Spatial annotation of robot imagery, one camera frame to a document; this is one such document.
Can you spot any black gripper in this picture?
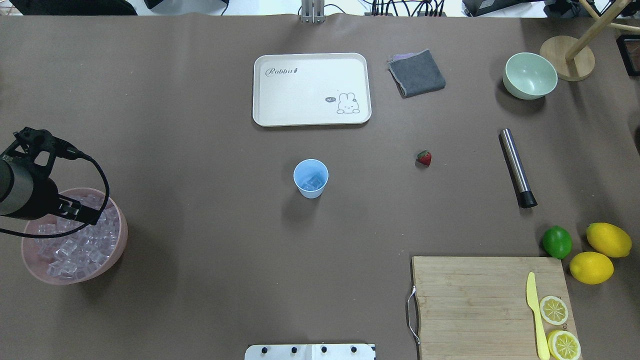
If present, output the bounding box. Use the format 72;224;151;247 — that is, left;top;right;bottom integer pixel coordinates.
22;178;102;226

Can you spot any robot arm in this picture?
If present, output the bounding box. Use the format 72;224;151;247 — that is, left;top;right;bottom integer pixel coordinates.
0;159;102;226

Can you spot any pink bowl of ice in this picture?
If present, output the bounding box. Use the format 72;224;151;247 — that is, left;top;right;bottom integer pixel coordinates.
22;187;128;286

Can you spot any light blue cup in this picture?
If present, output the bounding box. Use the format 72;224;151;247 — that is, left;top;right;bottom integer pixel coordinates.
293;159;330;199

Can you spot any wooden cup tree stand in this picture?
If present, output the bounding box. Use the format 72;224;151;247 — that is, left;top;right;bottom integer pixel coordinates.
540;0;640;82

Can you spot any cream rabbit tray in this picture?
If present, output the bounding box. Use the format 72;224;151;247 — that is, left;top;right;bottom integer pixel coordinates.
252;52;372;127

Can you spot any red strawberry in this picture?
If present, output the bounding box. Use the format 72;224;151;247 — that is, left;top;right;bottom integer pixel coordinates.
416;150;432;167

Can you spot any grey folded cloth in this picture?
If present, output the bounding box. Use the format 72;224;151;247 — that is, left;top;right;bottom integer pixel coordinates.
387;48;446;98

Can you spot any wooden cutting board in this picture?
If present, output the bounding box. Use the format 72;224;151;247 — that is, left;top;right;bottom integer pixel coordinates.
411;256;578;360

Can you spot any steel muddler black tip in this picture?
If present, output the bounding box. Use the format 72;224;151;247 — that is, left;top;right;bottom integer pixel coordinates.
499;128;538;209

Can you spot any yellow plastic knife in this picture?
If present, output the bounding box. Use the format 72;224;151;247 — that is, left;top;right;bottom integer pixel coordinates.
525;272;551;360

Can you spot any mint green bowl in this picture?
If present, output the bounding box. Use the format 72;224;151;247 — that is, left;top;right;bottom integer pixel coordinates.
502;52;558;100

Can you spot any green lime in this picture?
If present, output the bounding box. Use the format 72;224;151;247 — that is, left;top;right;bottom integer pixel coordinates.
541;225;573;260

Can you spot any lemon slice upper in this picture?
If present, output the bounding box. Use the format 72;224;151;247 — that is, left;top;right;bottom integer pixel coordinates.
539;295;569;326

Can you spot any lemon slice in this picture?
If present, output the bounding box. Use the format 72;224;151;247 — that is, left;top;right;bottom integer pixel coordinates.
539;295;569;326
547;330;582;360

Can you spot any lemon slice lower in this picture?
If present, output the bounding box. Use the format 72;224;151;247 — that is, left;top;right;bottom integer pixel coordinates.
547;330;582;360

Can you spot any yellow lemon lower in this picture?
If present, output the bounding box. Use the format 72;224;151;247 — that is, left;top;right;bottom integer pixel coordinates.
569;251;615;285

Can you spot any yellow lemon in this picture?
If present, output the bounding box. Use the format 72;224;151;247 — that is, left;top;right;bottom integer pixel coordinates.
586;222;633;258
569;251;615;285

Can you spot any yellow lemon upper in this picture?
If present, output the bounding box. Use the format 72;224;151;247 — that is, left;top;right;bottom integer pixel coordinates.
586;222;633;258

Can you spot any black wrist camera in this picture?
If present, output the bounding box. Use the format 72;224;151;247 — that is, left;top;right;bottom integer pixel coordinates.
1;127;88;178

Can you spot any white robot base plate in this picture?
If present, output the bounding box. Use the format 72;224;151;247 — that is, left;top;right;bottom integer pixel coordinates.
244;342;377;360

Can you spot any aluminium frame post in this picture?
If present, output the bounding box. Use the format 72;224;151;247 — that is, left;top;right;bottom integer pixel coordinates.
299;0;326;24

